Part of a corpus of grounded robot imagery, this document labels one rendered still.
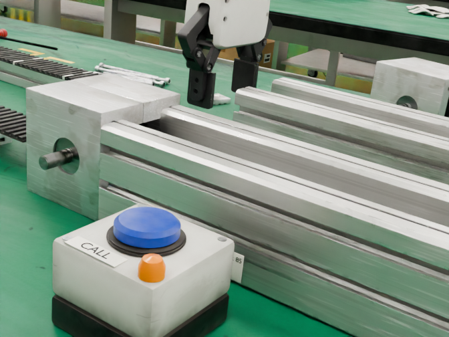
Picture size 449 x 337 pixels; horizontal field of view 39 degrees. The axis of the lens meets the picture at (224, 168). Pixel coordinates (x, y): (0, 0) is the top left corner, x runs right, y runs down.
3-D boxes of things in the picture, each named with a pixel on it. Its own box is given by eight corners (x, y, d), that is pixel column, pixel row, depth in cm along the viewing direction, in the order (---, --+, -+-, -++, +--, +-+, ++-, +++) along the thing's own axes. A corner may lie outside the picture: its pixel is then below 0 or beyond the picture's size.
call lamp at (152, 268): (131, 275, 35) (132, 255, 34) (150, 265, 36) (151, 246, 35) (152, 285, 34) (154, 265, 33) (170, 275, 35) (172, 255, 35)
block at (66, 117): (4, 197, 56) (1, 91, 52) (105, 164, 66) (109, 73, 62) (75, 231, 51) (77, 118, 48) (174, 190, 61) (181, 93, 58)
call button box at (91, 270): (49, 323, 40) (49, 233, 37) (152, 267, 47) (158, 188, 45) (146, 382, 36) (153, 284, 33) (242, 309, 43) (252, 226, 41)
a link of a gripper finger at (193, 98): (195, 41, 68) (190, 101, 70) (176, 44, 66) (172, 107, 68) (219, 47, 66) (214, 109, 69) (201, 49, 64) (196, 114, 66)
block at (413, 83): (352, 133, 84) (365, 62, 81) (400, 122, 92) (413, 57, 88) (418, 157, 78) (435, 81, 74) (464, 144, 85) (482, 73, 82)
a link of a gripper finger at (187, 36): (222, -8, 68) (222, 43, 70) (176, 5, 62) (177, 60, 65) (232, -7, 67) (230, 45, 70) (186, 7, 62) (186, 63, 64)
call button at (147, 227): (98, 247, 38) (99, 216, 38) (143, 226, 41) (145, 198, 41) (149, 271, 36) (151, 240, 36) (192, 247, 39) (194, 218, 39)
